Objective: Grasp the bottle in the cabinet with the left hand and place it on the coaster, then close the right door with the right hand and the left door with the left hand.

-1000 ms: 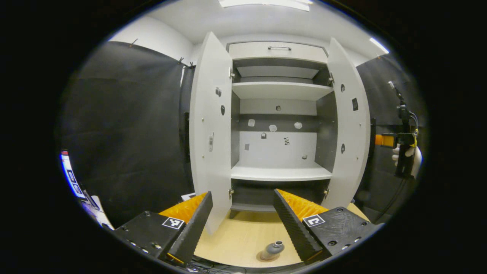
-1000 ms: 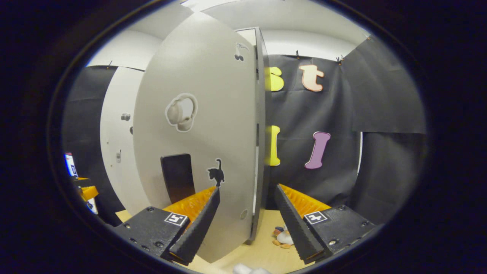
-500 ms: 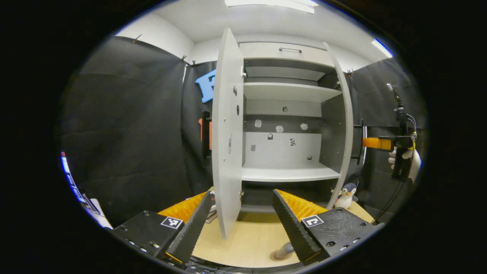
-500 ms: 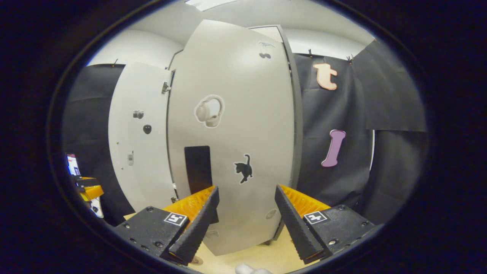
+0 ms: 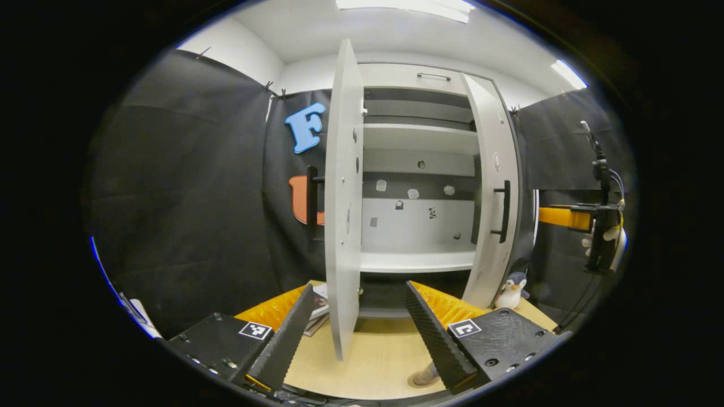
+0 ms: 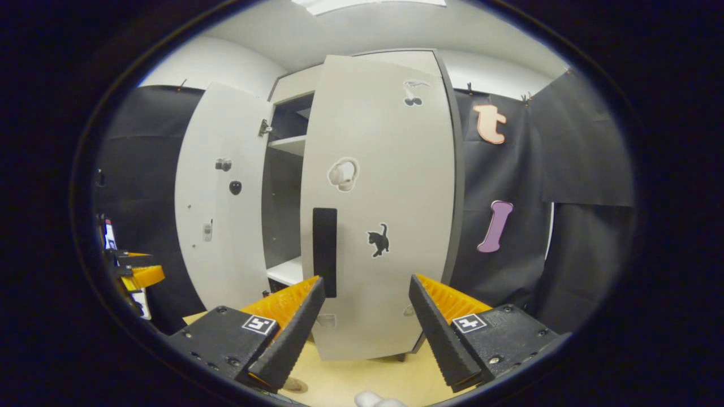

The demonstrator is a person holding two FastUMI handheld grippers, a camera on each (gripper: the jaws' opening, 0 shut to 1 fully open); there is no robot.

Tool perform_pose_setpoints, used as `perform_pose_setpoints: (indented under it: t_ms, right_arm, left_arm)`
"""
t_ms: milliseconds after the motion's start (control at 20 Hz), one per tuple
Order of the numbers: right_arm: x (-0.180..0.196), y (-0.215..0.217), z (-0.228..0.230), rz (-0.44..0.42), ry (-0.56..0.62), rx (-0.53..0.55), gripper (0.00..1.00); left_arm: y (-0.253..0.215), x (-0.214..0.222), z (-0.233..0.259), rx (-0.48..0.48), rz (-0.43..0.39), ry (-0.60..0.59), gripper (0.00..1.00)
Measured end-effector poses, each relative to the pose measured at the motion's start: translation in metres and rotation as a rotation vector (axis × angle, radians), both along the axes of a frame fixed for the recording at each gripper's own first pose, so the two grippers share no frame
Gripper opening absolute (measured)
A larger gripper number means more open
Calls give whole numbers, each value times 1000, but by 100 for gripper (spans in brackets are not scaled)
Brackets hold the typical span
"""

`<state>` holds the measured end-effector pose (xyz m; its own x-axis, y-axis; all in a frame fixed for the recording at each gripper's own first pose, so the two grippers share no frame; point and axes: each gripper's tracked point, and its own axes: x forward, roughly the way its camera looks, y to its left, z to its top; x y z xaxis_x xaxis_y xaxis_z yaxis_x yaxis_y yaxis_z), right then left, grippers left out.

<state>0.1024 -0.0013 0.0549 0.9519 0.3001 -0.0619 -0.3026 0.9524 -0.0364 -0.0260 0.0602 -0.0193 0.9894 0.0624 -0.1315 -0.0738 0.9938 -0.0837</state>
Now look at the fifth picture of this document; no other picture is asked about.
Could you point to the white cabinet door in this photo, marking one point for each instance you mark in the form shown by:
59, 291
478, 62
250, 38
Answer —
492, 254
342, 226

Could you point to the stack of magazines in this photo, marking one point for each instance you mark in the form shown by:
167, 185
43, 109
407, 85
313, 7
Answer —
320, 308

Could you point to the white cabinet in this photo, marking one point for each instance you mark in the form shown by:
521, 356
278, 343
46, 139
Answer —
418, 261

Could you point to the long ceiling light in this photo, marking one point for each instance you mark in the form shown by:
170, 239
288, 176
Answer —
568, 73

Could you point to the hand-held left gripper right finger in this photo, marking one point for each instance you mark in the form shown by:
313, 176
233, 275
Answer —
438, 339

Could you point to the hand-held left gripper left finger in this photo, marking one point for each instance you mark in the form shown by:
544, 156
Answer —
285, 342

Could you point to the black backdrop cloth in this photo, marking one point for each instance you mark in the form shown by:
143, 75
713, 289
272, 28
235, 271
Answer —
186, 198
560, 141

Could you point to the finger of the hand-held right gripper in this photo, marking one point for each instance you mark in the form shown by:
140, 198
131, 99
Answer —
560, 216

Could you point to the white cabinet drawer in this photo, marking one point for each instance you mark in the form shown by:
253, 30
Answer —
407, 76

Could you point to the penguin plush toy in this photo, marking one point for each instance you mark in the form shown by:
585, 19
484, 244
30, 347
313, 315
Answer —
512, 294

